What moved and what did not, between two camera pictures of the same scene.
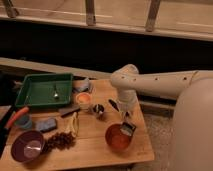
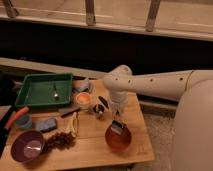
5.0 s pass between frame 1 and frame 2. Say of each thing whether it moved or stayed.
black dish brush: moved
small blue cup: stayed
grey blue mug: stayed
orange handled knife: stayed
